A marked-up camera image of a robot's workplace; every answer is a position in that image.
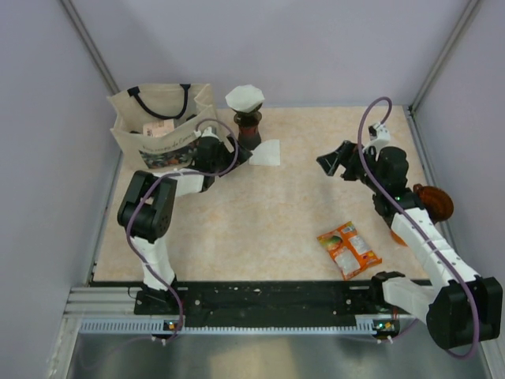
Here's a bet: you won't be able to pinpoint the brown coffee dripper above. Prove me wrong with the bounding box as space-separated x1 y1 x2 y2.
413 184 455 223

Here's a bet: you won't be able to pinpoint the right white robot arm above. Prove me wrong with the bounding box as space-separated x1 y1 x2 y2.
316 141 503 350

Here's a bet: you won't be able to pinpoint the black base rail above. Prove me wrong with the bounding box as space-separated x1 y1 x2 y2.
129 279 415 329

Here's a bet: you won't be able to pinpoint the orange snack packet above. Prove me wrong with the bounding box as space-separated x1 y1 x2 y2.
316 221 383 280

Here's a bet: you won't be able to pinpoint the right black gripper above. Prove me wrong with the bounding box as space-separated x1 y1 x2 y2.
316 141 384 193

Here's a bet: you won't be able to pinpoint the olive green coffee dripper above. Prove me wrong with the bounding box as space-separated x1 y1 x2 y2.
234 111 263 128

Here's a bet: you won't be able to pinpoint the purple cable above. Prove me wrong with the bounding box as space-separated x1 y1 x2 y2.
125 118 240 343
357 97 482 359

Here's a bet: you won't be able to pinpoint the box inside tote bag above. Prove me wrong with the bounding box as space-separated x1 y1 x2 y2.
143 120 174 138

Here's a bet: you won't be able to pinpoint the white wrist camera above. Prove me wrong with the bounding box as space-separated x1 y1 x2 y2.
194 126 219 139
363 122 391 155

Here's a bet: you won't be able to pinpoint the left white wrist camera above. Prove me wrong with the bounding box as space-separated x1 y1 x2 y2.
194 126 219 139

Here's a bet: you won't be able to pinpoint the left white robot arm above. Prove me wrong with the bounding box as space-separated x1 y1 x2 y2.
117 137 253 313

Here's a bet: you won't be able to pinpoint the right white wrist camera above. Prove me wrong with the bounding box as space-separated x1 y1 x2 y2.
363 122 391 155

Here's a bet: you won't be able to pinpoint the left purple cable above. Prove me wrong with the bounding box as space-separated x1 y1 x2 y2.
125 118 240 343

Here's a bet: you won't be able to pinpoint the red glass coffee server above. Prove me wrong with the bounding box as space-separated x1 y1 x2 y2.
238 125 261 151

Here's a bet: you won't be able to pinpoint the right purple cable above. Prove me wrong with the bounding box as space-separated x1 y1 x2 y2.
357 97 482 359

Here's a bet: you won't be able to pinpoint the white paper coffee filters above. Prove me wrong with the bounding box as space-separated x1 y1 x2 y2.
249 139 281 167

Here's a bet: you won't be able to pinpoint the beige canvas tote bag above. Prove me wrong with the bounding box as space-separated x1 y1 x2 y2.
107 84 234 170

